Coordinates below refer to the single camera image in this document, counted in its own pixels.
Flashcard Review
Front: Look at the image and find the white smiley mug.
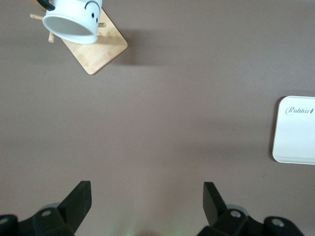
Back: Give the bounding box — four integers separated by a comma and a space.
41, 0, 103, 45

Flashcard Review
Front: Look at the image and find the beige rectangular tray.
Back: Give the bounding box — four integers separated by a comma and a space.
272, 95, 315, 165

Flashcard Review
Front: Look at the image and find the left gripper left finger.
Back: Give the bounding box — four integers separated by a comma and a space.
0, 180, 92, 236

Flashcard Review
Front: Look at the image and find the wooden cup rack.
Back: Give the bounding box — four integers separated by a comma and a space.
30, 0, 128, 76

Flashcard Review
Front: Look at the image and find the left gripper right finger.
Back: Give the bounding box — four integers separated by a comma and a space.
196, 181, 303, 236

